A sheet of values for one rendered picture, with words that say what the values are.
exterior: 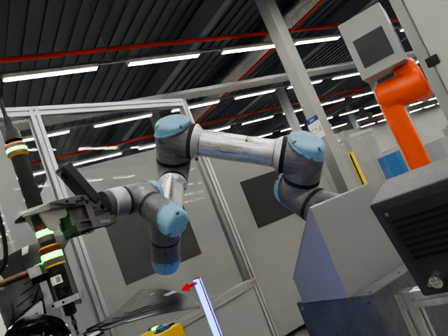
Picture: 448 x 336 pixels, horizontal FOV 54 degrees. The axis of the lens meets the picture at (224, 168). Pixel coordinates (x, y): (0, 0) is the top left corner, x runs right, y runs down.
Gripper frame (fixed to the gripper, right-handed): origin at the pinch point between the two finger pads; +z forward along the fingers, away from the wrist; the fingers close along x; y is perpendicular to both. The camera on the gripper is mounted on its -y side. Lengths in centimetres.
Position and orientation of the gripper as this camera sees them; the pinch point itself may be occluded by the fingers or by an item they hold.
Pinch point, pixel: (23, 215)
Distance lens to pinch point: 102.3
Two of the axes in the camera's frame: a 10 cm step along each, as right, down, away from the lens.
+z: -6.6, 1.4, -7.3
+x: -6.6, 3.6, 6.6
